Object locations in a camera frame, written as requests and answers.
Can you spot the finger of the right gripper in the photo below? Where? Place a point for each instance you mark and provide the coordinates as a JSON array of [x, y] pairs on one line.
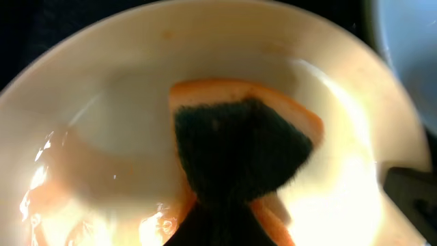
[[414, 193]]

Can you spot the yellow plate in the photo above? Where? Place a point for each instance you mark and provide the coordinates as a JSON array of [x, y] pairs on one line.
[[87, 151]]

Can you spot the light blue plate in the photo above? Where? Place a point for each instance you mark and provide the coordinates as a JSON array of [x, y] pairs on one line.
[[404, 33]]

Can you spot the orange green sponge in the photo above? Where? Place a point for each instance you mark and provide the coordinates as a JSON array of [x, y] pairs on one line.
[[237, 142]]

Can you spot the round black tray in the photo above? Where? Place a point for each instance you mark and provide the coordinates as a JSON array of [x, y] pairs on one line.
[[34, 27]]

